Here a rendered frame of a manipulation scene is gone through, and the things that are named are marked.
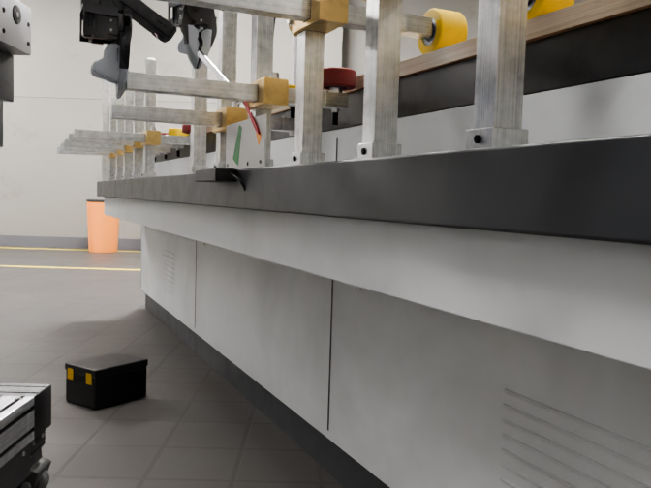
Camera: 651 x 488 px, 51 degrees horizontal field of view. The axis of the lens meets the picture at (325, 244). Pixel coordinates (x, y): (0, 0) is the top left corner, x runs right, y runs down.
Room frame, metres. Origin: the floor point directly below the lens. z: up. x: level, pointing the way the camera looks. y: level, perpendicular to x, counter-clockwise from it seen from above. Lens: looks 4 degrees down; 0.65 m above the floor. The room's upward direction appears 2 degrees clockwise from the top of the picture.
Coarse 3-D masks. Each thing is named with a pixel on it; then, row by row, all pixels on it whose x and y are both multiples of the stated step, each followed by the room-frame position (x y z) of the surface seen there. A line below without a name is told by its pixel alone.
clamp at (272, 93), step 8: (256, 80) 1.35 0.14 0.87; (264, 80) 1.30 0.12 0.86; (272, 80) 1.31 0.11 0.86; (280, 80) 1.32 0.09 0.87; (288, 80) 1.32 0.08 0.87; (264, 88) 1.30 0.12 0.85; (272, 88) 1.31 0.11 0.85; (280, 88) 1.32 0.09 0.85; (288, 88) 1.32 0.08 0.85; (264, 96) 1.30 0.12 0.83; (272, 96) 1.31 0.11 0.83; (280, 96) 1.32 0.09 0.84; (288, 96) 1.32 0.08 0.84; (248, 104) 1.39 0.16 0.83; (256, 104) 1.34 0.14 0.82; (264, 104) 1.31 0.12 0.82; (272, 104) 1.31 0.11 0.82; (280, 104) 1.32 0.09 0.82; (288, 104) 1.32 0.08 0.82
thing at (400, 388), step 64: (576, 64) 0.89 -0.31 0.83; (640, 64) 0.80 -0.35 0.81; (448, 128) 1.14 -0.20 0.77; (576, 128) 0.88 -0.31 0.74; (640, 128) 0.79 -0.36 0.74; (192, 256) 2.74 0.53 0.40; (192, 320) 2.73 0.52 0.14; (256, 320) 2.01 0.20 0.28; (320, 320) 1.59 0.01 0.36; (384, 320) 1.31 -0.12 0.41; (448, 320) 1.12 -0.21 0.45; (256, 384) 2.07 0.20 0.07; (320, 384) 1.58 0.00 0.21; (384, 384) 1.31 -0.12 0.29; (448, 384) 1.11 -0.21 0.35; (512, 384) 0.97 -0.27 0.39; (576, 384) 0.86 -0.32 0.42; (640, 384) 0.77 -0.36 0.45; (320, 448) 1.63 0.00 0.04; (384, 448) 1.30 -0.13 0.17; (448, 448) 1.11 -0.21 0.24; (512, 448) 0.96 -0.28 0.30; (576, 448) 0.85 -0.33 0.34; (640, 448) 0.76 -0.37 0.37
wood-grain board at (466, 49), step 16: (592, 0) 0.86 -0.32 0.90; (608, 0) 0.83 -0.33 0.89; (624, 0) 0.81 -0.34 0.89; (640, 0) 0.79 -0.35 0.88; (544, 16) 0.93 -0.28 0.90; (560, 16) 0.91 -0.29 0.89; (576, 16) 0.88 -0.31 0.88; (592, 16) 0.86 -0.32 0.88; (608, 16) 0.83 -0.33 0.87; (528, 32) 0.96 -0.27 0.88; (544, 32) 0.93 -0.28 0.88; (560, 32) 0.91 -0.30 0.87; (448, 48) 1.14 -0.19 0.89; (464, 48) 1.09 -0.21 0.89; (400, 64) 1.27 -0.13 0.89; (416, 64) 1.22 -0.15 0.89; (432, 64) 1.18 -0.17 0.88; (448, 64) 1.15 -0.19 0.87; (272, 112) 1.89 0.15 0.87; (208, 128) 2.51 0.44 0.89
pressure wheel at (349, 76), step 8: (328, 72) 1.38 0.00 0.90; (336, 72) 1.38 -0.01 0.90; (344, 72) 1.38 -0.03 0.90; (352, 72) 1.39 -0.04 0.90; (328, 80) 1.38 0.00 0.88; (336, 80) 1.38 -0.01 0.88; (344, 80) 1.38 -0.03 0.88; (352, 80) 1.39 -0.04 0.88; (328, 88) 1.44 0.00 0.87; (336, 88) 1.41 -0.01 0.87; (344, 88) 1.44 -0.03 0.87; (352, 88) 1.42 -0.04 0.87; (336, 112) 1.41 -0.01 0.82; (336, 120) 1.41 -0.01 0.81
